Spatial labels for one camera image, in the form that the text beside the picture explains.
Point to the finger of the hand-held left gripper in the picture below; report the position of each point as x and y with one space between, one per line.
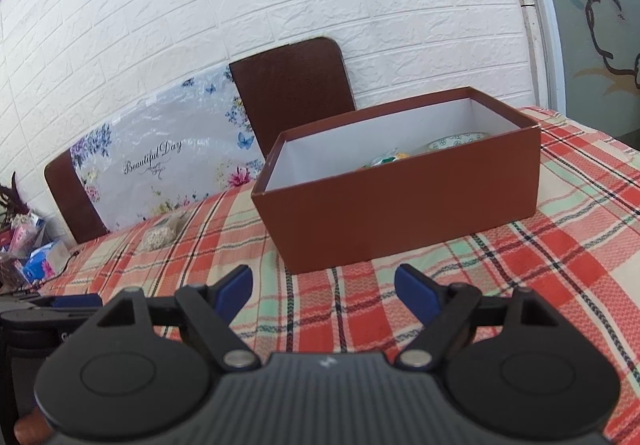
75 301

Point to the cartoon wall poster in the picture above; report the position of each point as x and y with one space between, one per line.
600 25

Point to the blue tissue box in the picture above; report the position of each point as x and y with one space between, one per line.
42 265

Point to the brown wooden chair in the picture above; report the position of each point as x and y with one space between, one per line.
75 200
295 90

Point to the green patterned tissue pack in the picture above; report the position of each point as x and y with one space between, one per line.
460 139

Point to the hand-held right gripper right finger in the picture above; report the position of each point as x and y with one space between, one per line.
415 295

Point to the green white snack packet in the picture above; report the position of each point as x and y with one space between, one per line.
387 159

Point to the brown cardboard box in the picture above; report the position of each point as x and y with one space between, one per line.
400 205

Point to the pink packet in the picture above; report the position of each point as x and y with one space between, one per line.
25 235

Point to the dark red plant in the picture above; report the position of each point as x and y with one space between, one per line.
12 200

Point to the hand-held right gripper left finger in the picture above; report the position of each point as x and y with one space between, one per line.
235 287

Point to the white door frame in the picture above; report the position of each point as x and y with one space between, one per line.
537 25

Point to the person's left hand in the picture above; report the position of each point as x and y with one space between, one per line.
32 425

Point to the small clear bag white beads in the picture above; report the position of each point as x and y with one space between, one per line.
160 237

